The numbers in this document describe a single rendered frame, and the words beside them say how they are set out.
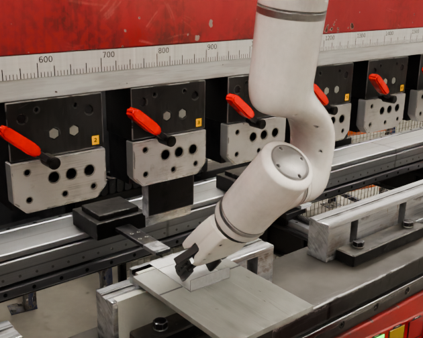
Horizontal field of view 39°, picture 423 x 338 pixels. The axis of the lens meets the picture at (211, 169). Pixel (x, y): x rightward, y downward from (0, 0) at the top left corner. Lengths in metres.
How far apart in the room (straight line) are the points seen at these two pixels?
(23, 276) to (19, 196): 0.40
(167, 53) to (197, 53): 0.06
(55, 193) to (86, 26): 0.25
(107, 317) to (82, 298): 1.97
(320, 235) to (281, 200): 0.60
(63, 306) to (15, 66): 2.24
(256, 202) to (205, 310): 0.22
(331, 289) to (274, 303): 0.34
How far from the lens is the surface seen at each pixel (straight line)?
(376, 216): 1.56
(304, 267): 1.42
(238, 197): 0.88
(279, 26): 0.77
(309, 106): 0.83
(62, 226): 1.36
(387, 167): 2.03
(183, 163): 1.04
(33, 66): 0.88
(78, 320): 2.91
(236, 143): 1.11
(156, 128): 0.95
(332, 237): 1.44
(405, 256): 1.53
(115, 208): 1.30
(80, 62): 0.91
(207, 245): 0.95
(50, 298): 3.10
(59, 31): 0.89
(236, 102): 1.04
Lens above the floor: 1.51
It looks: 18 degrees down
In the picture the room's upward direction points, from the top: 1 degrees clockwise
